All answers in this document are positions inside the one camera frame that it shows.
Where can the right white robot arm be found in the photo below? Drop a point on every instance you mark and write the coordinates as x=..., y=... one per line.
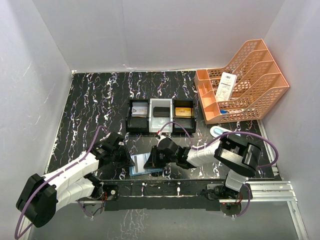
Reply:
x=240, y=156

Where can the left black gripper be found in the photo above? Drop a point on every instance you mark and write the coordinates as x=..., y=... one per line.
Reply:
x=122, y=154

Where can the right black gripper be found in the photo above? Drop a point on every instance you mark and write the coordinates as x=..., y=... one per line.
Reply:
x=155, y=157

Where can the white paper receipt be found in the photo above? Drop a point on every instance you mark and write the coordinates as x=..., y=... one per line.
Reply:
x=225, y=87

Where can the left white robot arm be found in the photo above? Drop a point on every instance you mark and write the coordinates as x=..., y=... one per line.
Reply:
x=43, y=196

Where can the gold credit card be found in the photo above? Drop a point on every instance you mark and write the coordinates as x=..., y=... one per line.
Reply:
x=184, y=112

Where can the three-compartment black white tray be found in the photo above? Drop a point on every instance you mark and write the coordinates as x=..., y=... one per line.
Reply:
x=152, y=124

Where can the black credit card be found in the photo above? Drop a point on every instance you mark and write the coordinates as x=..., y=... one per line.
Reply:
x=160, y=111

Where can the packaged nail clipper blister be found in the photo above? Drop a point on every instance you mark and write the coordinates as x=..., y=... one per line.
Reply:
x=216, y=131

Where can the aluminium frame rail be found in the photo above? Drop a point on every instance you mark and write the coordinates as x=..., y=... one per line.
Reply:
x=179, y=210

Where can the orange mesh file organizer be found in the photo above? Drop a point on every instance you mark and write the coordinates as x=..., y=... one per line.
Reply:
x=258, y=86

